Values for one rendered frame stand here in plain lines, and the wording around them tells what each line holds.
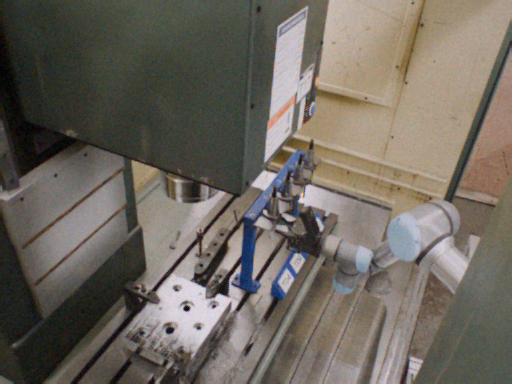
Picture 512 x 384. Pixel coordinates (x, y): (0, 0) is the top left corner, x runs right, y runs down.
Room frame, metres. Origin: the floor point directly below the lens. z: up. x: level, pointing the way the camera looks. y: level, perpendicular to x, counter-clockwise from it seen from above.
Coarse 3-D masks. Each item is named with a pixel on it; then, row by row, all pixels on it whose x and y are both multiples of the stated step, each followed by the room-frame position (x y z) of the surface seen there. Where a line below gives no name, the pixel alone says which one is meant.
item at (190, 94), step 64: (0, 0) 1.08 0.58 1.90; (64, 0) 1.00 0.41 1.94; (128, 0) 0.94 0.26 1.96; (192, 0) 0.89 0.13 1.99; (256, 0) 0.85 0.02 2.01; (320, 0) 1.18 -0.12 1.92; (64, 64) 1.02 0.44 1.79; (128, 64) 0.95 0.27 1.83; (192, 64) 0.89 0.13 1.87; (256, 64) 0.87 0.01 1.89; (64, 128) 1.03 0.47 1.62; (128, 128) 0.95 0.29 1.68; (192, 128) 0.89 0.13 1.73; (256, 128) 0.89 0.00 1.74
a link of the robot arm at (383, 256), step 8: (432, 200) 1.07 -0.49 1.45; (440, 200) 1.07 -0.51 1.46; (448, 208) 1.03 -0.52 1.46; (456, 216) 1.02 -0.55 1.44; (456, 224) 1.01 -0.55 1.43; (376, 248) 1.20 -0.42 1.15; (384, 248) 1.16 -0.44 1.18; (376, 256) 1.18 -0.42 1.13; (384, 256) 1.15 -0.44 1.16; (392, 256) 1.14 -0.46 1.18; (376, 264) 1.17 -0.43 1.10; (384, 264) 1.16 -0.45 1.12; (376, 272) 1.18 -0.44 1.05
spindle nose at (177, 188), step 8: (160, 176) 1.00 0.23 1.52; (168, 176) 0.97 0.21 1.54; (176, 176) 0.96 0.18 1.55; (168, 184) 0.97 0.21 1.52; (176, 184) 0.96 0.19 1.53; (184, 184) 0.95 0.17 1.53; (192, 184) 0.96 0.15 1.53; (200, 184) 0.96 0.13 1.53; (168, 192) 0.97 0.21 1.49; (176, 192) 0.96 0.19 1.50; (184, 192) 0.95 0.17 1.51; (192, 192) 0.96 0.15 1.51; (200, 192) 0.96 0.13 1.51; (208, 192) 0.97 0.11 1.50; (216, 192) 1.00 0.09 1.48; (176, 200) 0.96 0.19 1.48; (184, 200) 0.96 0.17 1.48; (192, 200) 0.96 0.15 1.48; (200, 200) 0.96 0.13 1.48
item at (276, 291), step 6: (318, 216) 1.58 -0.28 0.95; (294, 252) 1.35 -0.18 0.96; (288, 258) 1.31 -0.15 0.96; (306, 258) 1.37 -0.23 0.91; (288, 264) 1.29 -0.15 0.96; (282, 270) 1.25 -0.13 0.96; (294, 270) 1.28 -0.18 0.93; (276, 276) 1.22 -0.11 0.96; (294, 276) 1.26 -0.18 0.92; (276, 282) 1.19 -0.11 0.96; (276, 288) 1.17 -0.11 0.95; (276, 294) 1.17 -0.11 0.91; (282, 294) 1.17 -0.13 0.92
